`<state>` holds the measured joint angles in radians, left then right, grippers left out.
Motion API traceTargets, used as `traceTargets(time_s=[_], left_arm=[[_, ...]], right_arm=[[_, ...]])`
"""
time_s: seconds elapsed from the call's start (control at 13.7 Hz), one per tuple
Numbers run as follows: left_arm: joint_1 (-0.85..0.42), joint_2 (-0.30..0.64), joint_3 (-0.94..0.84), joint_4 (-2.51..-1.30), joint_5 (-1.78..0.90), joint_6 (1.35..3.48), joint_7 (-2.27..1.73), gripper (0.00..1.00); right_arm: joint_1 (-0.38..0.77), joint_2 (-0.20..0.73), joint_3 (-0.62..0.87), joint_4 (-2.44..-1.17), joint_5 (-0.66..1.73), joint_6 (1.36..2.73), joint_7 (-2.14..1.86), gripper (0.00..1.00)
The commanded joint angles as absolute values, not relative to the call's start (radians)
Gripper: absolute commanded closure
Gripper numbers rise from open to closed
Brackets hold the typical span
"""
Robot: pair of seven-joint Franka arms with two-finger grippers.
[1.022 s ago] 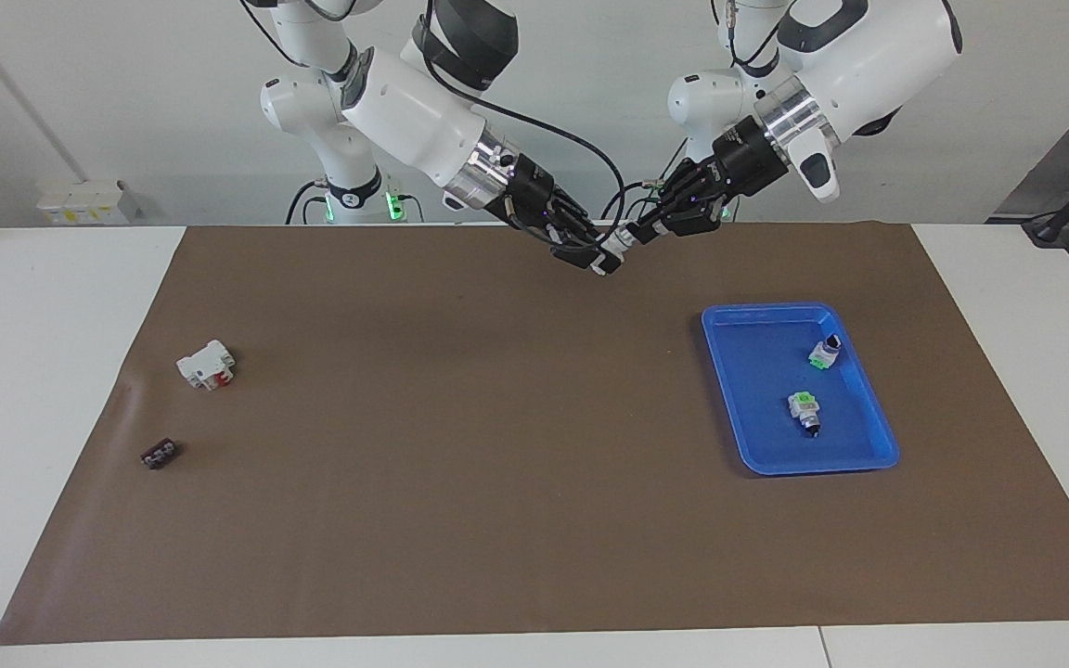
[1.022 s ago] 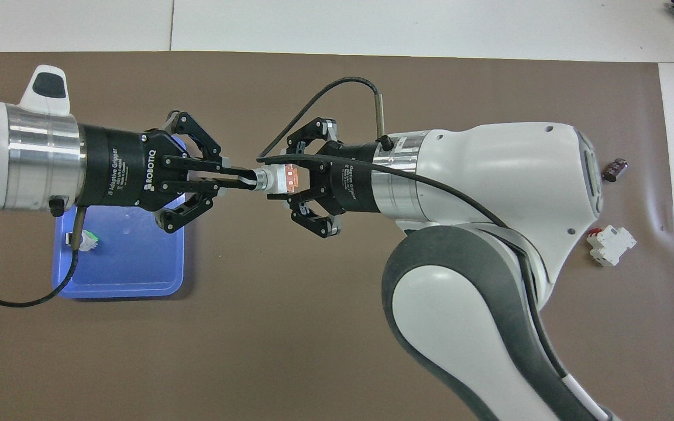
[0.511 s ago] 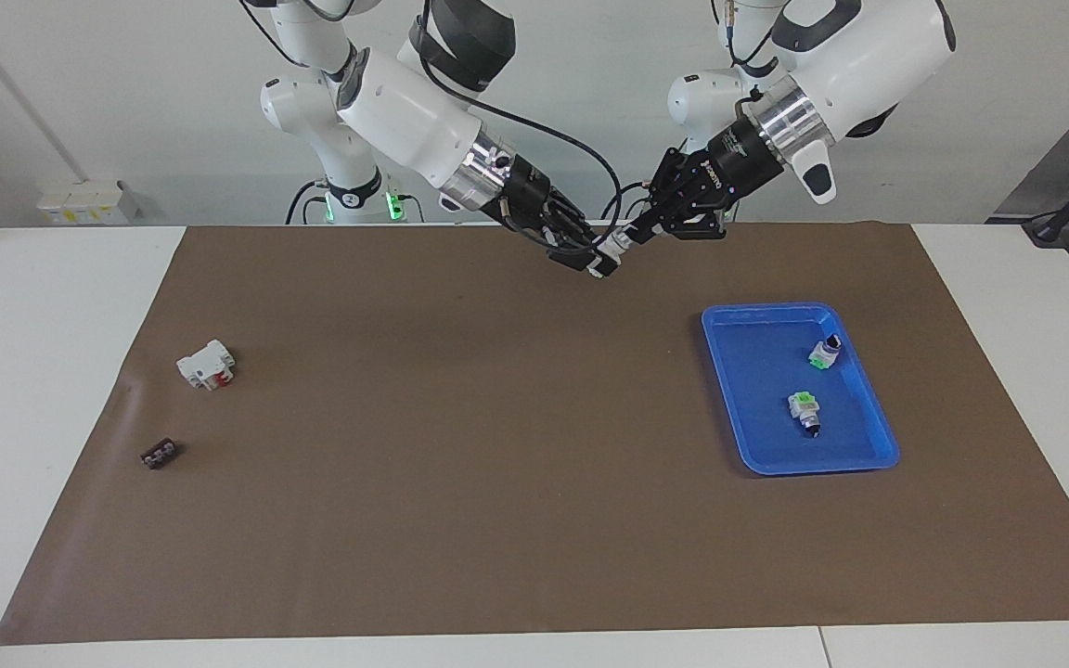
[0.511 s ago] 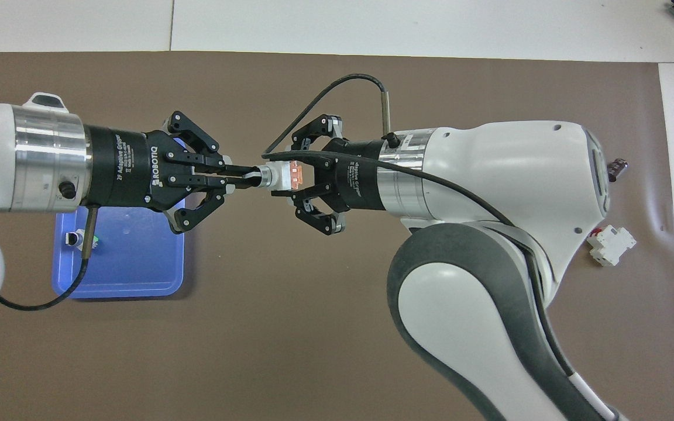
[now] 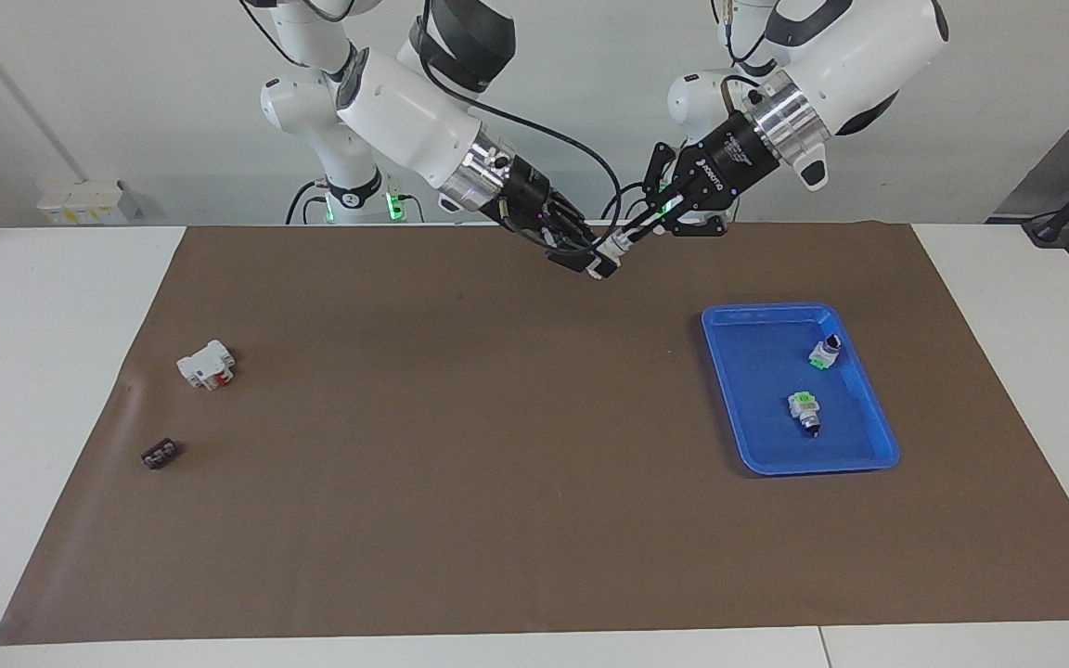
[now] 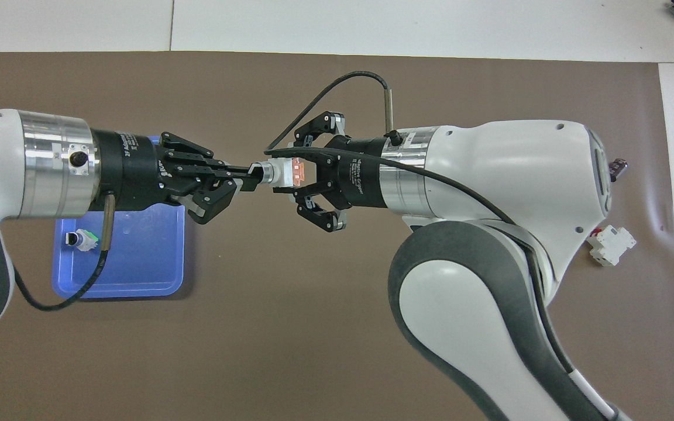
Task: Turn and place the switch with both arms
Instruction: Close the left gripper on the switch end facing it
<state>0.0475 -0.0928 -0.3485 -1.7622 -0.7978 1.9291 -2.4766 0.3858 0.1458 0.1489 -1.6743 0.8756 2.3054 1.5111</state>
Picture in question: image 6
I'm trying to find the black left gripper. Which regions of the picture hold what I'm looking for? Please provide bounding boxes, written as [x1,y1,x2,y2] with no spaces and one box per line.
[94,130,263,226]

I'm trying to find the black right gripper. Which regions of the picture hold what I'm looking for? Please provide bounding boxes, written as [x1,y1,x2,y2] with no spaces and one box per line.
[290,111,389,233]

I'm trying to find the orange white selector switch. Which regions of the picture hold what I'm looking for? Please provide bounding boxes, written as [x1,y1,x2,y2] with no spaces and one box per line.
[255,158,308,194]

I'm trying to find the blue plastic tray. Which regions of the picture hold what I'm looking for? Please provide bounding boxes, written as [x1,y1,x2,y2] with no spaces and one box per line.
[51,136,187,300]

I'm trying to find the brown table mat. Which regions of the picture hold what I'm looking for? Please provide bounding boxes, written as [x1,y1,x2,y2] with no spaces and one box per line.
[0,51,674,421]

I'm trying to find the white red circuit breaker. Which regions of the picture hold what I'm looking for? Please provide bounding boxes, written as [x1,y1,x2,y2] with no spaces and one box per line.
[586,225,637,267]

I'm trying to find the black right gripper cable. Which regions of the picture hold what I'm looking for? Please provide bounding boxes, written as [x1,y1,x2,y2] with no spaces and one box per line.
[266,71,528,246]

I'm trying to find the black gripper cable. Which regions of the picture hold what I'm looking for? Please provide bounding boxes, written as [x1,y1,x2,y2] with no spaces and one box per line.
[266,71,528,246]
[12,194,116,312]

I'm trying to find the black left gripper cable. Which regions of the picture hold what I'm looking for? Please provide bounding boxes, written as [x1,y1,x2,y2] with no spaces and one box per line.
[12,194,116,312]

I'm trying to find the green white selector switch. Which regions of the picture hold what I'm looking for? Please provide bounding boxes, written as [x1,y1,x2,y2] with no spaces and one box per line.
[64,229,100,252]

